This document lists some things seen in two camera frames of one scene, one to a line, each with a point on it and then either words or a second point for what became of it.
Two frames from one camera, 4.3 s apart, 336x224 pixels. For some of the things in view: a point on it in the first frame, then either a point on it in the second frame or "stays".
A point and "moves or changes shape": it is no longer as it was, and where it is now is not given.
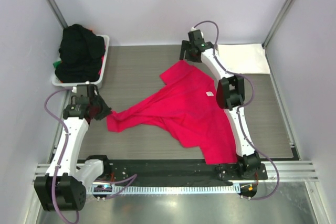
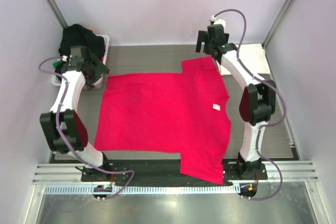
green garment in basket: (56, 63) stays
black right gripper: (184, 47) to (201, 38)
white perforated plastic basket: (55, 83) stays
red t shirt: (189, 109) moves or changes shape
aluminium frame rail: (298, 172) stays
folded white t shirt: (249, 59) stays
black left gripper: (105, 111) to (100, 70)
